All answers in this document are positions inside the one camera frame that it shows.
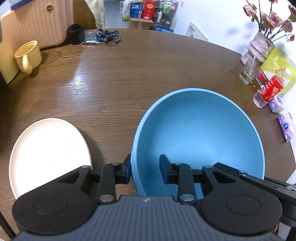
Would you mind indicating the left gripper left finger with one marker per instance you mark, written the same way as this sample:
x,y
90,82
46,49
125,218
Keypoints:
x,y
111,175

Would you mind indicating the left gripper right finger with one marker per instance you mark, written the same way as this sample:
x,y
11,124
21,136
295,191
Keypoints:
x,y
181,175

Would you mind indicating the blue bowl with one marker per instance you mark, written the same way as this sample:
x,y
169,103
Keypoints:
x,y
197,127

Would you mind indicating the cream plate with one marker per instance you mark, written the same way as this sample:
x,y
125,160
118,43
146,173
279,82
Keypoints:
x,y
46,150

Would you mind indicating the purple tissue pack near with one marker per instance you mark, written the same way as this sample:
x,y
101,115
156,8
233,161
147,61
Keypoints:
x,y
287,125

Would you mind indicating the purple tissue pack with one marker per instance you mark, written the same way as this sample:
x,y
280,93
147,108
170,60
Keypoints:
x,y
276,105
287,125

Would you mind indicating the purple tissue pack far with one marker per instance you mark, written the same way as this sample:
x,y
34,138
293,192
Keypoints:
x,y
276,105

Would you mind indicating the red label water bottle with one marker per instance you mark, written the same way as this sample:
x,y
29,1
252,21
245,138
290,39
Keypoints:
x,y
270,90

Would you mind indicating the red flat box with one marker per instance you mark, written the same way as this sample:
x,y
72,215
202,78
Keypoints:
x,y
261,79

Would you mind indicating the drinking glass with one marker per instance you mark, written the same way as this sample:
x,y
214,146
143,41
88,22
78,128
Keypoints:
x,y
250,71

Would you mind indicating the brown rubber band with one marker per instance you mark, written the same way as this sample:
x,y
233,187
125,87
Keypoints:
x,y
50,57

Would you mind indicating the black cup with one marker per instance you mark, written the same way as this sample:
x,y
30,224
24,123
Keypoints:
x,y
75,34

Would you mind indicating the yellow mug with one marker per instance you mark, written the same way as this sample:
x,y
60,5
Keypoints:
x,y
28,57

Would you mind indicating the green snack box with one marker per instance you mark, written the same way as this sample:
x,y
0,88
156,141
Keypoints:
x,y
277,62

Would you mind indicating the yellow thermos jug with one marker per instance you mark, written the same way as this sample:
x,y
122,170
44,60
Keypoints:
x,y
8,64

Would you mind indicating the cardboard box on floor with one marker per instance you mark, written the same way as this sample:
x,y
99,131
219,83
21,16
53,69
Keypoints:
x,y
136,23

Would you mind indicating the flower vase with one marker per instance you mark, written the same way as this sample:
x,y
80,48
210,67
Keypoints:
x,y
259,47

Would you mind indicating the blue carton box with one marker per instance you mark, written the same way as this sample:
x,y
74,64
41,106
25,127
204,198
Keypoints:
x,y
136,11

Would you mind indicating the pink suitcase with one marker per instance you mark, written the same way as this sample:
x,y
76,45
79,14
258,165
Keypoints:
x,y
44,21

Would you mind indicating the beige cloth on chair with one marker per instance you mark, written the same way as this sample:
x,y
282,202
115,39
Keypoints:
x,y
98,10

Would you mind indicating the red carton box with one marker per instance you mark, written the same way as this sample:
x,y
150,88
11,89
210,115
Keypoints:
x,y
148,9

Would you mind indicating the dried pink flowers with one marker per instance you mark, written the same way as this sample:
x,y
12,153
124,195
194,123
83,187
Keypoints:
x,y
270,24

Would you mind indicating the wire storage rack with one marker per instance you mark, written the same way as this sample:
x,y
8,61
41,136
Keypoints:
x,y
164,12

